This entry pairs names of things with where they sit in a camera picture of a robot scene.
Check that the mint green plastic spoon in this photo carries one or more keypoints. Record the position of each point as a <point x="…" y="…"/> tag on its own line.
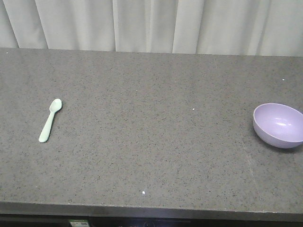
<point x="55" y="106"/>

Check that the lavender plastic bowl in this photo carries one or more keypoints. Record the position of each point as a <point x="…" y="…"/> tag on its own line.
<point x="278" y="125"/>

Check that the white curtain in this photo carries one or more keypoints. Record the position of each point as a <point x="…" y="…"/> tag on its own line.
<point x="239" y="27"/>

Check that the green energy label sticker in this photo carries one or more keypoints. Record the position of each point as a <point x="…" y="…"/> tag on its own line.
<point x="79" y="223"/>

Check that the black drawer sterilizer cabinet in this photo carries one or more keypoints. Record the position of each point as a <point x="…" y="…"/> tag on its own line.
<point x="178" y="222"/>

